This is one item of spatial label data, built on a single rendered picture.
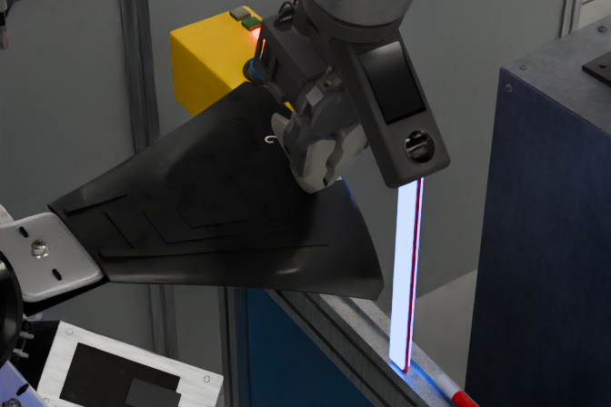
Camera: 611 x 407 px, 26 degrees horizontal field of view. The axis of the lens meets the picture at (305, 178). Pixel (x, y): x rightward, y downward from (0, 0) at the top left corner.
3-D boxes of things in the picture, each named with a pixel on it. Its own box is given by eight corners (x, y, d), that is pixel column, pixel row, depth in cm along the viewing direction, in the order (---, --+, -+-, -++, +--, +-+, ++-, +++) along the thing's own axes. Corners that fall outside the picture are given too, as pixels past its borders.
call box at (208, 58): (173, 109, 148) (166, 28, 142) (248, 80, 153) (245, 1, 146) (249, 183, 138) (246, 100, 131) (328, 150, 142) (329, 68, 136)
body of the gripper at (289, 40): (329, 43, 103) (361, -72, 94) (392, 121, 100) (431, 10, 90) (246, 74, 100) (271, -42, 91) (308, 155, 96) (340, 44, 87)
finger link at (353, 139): (313, 134, 110) (334, 60, 102) (353, 186, 107) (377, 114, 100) (282, 147, 108) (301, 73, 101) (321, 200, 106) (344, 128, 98)
